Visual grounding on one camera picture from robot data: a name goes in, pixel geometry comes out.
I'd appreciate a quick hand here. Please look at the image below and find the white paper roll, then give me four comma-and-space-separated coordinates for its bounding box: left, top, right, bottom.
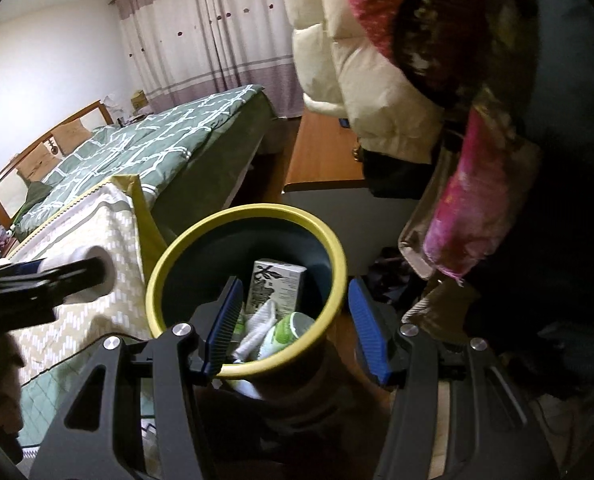
41, 244, 118, 307

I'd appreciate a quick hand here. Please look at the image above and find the green quilted mat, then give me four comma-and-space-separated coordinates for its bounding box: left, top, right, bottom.
19, 355, 148, 450

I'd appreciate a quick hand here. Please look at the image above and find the beige zigzag tablecloth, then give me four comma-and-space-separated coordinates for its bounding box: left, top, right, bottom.
7, 175, 169, 377

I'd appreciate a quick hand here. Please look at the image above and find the dark green cloth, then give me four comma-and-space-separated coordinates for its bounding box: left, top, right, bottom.
13, 180, 54, 227

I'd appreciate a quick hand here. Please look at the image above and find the white paper cup green print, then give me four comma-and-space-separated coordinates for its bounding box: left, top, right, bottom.
259, 311, 317, 361

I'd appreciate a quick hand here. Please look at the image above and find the dark clothes heap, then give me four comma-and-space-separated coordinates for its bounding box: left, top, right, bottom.
367, 247, 429, 312

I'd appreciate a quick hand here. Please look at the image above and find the brown pillow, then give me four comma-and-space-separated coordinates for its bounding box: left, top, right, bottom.
16, 142, 58, 182
51, 120, 94, 154

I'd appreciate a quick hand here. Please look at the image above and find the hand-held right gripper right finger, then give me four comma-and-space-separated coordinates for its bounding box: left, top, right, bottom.
348, 276, 560, 480

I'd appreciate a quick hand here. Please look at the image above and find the green checked quilt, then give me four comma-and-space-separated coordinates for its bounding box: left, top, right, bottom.
14, 85, 269, 234

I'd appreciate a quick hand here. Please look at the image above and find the grey white printed carton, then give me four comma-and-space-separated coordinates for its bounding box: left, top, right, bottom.
246, 258, 308, 319

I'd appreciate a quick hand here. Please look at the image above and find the pink floral cloth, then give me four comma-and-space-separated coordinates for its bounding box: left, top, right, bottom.
422, 105, 524, 282

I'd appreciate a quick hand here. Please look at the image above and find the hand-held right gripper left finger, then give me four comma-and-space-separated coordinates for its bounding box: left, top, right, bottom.
29, 276, 245, 480

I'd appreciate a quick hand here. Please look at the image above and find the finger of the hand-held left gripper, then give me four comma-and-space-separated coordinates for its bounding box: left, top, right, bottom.
0, 259, 46, 280
0, 259, 106, 330

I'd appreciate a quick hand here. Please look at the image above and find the pink knit garment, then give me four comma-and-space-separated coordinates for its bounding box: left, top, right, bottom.
334, 0, 429, 62

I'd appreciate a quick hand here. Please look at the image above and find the clear plastic bag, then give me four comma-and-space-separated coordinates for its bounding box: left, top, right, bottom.
398, 150, 460, 282

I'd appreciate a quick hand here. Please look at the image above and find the yellow rimmed dark trash bin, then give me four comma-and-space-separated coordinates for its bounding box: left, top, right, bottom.
146, 203, 393, 432

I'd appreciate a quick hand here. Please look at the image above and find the dark coat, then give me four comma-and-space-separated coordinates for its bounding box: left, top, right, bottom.
464, 0, 594, 402

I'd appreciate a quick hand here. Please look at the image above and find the wooden bed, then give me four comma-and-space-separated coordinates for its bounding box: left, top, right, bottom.
0, 85, 303, 247

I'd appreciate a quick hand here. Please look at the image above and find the pink white curtain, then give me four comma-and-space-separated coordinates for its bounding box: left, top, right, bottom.
109, 0, 309, 122

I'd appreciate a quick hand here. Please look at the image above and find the white puffer jacket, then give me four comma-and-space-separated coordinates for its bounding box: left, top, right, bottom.
282, 0, 446, 167

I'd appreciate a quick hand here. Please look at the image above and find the dark floral garment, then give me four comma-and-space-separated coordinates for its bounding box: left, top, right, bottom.
392, 0, 539, 112

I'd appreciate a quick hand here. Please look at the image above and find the wooden desk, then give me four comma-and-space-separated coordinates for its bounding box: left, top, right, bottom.
283, 110, 379, 194

